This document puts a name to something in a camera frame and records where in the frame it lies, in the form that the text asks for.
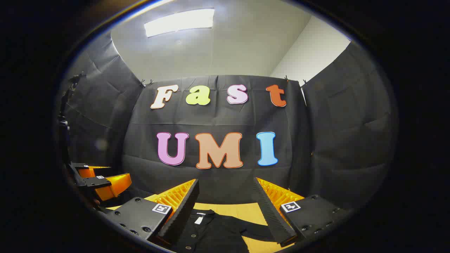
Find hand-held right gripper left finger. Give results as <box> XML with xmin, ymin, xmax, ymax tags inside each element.
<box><xmin>102</xmin><ymin>179</ymin><xmax>200</xmax><ymax>246</ymax></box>

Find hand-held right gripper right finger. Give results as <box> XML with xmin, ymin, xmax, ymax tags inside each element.
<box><xmin>252</xmin><ymin>177</ymin><xmax>354</xmax><ymax>248</ymax></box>

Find black button-up cardigan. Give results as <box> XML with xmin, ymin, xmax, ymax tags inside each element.
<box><xmin>171</xmin><ymin>209</ymin><xmax>280</xmax><ymax>253</ymax></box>

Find black backdrop cloth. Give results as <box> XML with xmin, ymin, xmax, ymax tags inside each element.
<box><xmin>58</xmin><ymin>30</ymin><xmax>399</xmax><ymax>211</ymax></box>

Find rectangular ceiling light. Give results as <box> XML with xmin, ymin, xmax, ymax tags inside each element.
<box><xmin>143</xmin><ymin>8</ymin><xmax>216</xmax><ymax>38</ymax></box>

